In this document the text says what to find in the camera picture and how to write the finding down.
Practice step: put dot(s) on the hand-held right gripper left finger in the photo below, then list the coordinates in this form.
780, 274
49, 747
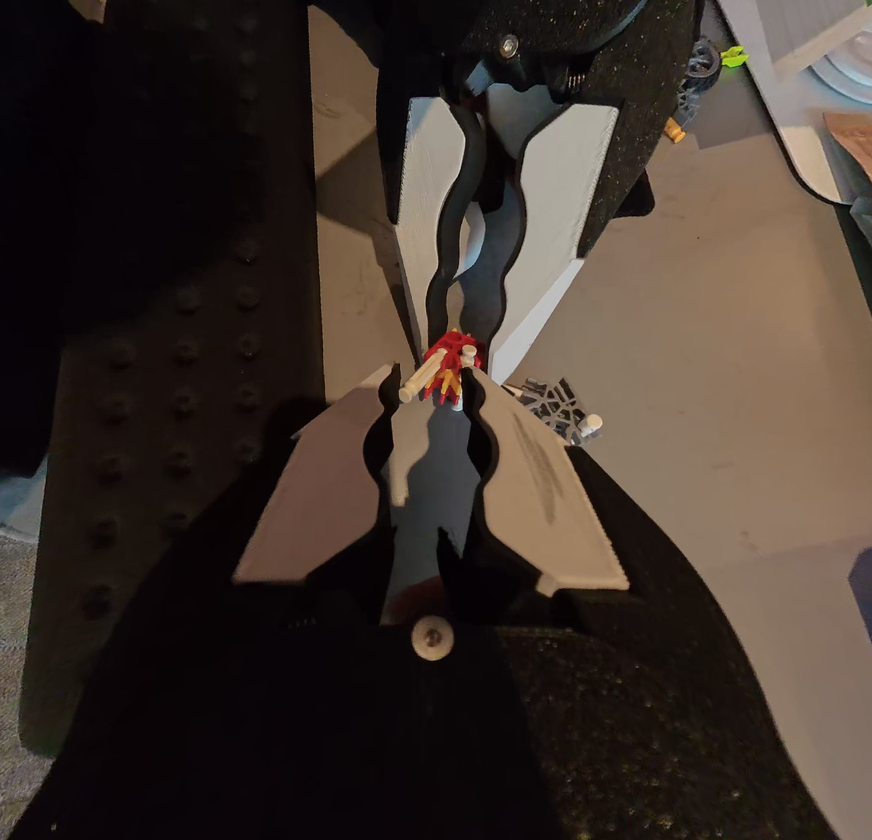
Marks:
313, 506

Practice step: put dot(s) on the white toy rod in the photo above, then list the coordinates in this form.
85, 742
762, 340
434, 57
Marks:
467, 358
591, 423

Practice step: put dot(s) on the black dimpled pad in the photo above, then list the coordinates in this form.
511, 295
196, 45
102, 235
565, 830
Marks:
177, 309

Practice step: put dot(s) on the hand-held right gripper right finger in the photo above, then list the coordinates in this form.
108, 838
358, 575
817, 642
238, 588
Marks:
545, 520

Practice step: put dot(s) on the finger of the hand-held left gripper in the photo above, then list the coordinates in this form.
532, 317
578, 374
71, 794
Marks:
558, 193
426, 172

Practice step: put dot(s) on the lime green toy clip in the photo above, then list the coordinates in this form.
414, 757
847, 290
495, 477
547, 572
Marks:
734, 55

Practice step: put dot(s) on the grey toy connector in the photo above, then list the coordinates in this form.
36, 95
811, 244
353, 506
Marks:
552, 404
687, 97

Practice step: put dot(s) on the white rounded board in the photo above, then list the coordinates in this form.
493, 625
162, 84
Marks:
817, 172

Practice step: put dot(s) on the red toy connector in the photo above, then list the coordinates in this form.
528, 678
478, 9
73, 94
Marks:
446, 356

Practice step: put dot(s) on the black toy wheel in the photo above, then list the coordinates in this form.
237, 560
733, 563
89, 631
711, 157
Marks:
705, 60

